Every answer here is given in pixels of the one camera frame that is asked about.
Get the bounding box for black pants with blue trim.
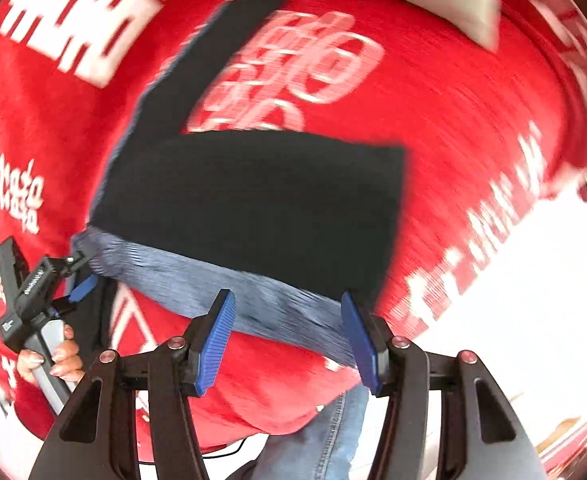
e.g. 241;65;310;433
72;0;406;366

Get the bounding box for person's left hand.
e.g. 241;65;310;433
17;324;85;389

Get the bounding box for person's blue jeans leg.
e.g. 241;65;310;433
231;384;369;480

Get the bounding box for red bedspread with white characters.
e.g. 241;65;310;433
0;0;587;477

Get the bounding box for black cable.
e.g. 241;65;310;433
137;433;252;466

